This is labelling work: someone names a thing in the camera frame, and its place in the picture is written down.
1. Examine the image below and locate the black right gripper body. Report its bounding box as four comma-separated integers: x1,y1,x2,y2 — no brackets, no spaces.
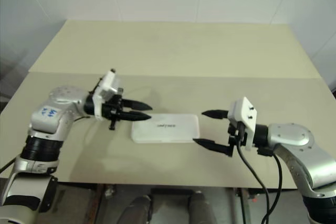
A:
226,119,249,158

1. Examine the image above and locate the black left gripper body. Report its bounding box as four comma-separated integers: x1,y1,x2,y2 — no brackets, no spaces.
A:
101,94,126,131

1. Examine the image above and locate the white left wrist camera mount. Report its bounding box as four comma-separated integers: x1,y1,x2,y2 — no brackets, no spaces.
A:
93,68,124,121

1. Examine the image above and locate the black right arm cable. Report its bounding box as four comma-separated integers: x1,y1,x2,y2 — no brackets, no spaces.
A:
235,129,271,224
258,148,284,224

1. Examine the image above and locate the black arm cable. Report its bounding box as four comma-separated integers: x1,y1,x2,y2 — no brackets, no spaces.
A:
0,157,16,174
235,129,271,224
258,148,284,224

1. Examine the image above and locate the dark grey rounded shape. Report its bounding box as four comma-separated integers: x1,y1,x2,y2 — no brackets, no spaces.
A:
122,194,153,224

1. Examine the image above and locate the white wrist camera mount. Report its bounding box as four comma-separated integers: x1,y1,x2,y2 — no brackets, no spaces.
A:
227,97,258,152
93,68,124,121

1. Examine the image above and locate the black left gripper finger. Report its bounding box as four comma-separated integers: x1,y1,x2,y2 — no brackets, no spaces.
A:
118,111,152,123
122,99,153,111

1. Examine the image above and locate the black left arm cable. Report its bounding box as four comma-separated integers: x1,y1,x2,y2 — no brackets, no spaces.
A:
0,157,16,174

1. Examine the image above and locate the white plastic pencil case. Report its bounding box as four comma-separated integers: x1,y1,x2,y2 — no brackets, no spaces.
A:
130,113,201,145

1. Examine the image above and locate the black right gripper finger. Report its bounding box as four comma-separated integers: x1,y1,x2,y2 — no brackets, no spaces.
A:
201,109,229,120
192,138,229,156

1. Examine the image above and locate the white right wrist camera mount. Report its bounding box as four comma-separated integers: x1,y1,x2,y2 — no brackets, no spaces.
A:
227,97,258,152

